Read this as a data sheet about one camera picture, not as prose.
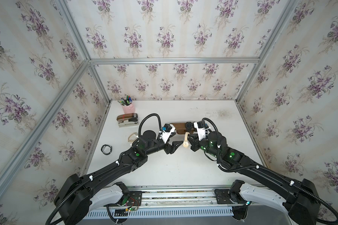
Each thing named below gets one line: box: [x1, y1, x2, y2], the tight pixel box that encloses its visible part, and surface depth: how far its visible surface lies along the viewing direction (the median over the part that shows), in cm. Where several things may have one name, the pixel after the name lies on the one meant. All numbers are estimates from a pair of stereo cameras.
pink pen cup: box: [122, 101, 136, 114], surface depth 106 cm
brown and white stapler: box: [116, 112, 140, 128], surface depth 106 cm
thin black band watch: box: [100, 143, 113, 156], surface depth 92 cm
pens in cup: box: [117, 95, 133, 106], surface depth 106 cm
